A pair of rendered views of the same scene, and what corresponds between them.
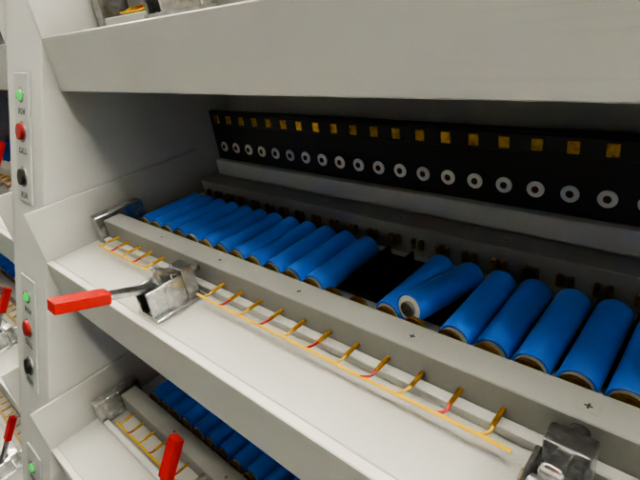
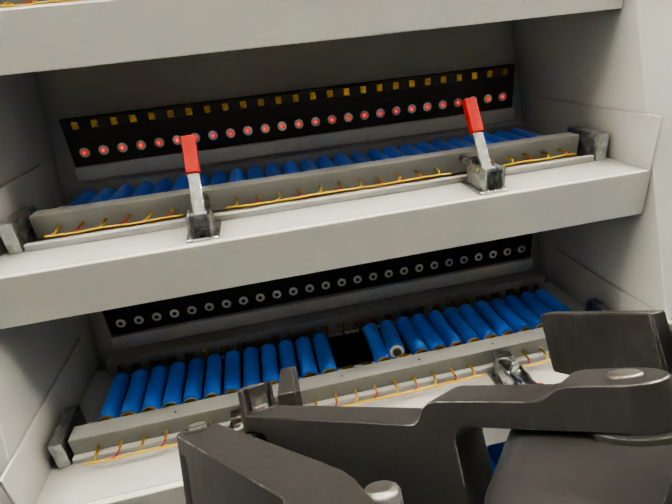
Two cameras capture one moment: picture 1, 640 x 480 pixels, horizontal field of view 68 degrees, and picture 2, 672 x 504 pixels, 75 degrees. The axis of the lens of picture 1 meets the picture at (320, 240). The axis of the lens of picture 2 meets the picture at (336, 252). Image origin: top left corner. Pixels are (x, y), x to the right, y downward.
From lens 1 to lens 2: 0.33 m
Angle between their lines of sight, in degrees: 49
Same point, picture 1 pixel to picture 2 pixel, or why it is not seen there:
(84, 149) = (19, 381)
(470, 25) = (443, 224)
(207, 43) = (275, 251)
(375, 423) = not seen: hidden behind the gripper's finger
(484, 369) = (456, 353)
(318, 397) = not seen: hidden behind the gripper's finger
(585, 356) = (468, 331)
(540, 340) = (451, 334)
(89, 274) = (115, 488)
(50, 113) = not seen: outside the picture
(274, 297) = (329, 388)
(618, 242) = (428, 284)
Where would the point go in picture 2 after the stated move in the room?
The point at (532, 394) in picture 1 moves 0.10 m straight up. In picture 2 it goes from (478, 350) to (465, 256)
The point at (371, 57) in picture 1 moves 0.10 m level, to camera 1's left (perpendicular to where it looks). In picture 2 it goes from (399, 241) to (327, 262)
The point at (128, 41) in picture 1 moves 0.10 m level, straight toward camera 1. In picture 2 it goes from (170, 262) to (278, 247)
